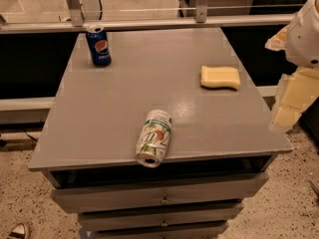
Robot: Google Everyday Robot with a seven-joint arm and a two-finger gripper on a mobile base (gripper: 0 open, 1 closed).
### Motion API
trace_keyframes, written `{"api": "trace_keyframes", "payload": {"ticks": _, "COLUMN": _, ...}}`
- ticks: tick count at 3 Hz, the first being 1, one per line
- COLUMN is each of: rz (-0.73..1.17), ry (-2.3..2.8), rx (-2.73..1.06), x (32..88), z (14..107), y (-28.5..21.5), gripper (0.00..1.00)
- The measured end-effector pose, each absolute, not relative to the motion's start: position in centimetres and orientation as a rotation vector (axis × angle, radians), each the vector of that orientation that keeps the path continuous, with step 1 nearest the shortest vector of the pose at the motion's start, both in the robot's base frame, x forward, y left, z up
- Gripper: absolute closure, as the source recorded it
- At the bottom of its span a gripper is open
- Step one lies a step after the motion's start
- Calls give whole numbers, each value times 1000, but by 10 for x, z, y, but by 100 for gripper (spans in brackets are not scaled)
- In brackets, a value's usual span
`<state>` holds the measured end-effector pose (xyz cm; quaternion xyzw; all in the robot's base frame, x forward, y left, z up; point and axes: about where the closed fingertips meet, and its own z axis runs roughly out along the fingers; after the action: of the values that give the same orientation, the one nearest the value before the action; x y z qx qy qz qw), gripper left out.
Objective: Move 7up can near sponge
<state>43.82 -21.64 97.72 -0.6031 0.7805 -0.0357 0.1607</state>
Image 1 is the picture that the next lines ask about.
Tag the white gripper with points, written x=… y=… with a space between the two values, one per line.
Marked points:
x=304 y=42

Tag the bottom grey drawer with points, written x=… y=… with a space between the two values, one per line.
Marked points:
x=181 y=231

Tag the aluminium frame rail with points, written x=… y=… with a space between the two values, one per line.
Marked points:
x=45 y=16

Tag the top grey drawer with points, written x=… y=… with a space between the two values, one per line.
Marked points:
x=159 y=193

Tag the blue Pepsi can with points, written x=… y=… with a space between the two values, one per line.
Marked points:
x=97 y=40

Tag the grey drawer cabinet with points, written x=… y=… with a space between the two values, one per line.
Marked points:
x=90 y=135

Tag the grey drawer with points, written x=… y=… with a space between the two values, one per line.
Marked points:
x=181 y=231
x=160 y=216
x=159 y=193

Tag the yellow sponge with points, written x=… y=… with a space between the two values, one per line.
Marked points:
x=220 y=77

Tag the middle grey drawer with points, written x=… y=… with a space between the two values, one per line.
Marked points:
x=160 y=216

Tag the shoe tip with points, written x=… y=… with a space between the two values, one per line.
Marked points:
x=20 y=231

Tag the white green 7up can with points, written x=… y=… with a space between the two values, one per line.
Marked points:
x=154 y=139

